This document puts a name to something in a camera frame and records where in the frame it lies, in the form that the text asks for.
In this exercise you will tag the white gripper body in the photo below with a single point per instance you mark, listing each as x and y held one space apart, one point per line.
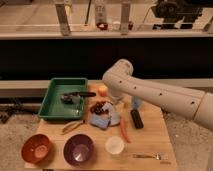
116 99

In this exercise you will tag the black handled brush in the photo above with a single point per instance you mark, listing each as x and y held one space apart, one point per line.
75 97

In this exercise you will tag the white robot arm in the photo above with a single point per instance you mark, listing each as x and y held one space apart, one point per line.
192 104

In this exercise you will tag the white paper cup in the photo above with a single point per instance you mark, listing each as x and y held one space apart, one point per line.
114 145

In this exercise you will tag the orange fruit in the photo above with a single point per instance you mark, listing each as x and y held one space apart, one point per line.
103 91

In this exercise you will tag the blue cloth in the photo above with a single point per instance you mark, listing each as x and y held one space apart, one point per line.
110 117

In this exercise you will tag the dark grape bunch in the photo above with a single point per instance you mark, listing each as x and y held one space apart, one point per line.
97 108

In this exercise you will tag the orange carrot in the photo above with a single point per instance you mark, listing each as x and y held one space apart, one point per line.
123 130

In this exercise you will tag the black rectangular remote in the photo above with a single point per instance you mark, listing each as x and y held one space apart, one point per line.
137 119

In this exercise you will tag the green plastic tray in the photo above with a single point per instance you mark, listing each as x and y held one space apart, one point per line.
54 108

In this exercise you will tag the yellow banana peel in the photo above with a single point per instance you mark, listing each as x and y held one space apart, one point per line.
71 126

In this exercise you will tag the purple bowl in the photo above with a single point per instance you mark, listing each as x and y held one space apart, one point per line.
78 149

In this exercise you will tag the metal spoon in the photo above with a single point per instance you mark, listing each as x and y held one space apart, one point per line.
157 156

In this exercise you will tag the red bowl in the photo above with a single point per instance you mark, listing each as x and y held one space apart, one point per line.
36 148

